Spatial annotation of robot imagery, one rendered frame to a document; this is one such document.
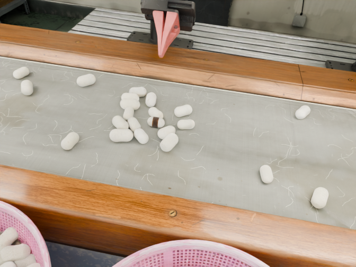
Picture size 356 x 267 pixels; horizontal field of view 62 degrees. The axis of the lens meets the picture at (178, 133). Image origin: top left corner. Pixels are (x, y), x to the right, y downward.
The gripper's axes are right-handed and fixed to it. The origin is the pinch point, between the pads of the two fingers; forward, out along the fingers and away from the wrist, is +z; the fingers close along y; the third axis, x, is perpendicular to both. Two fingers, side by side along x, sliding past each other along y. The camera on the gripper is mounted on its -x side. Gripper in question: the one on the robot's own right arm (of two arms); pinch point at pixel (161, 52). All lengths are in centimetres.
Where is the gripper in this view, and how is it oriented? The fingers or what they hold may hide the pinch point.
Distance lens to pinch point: 58.5
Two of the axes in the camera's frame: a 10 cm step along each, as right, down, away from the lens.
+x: 0.7, 1.4, 9.9
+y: 9.8, 1.6, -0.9
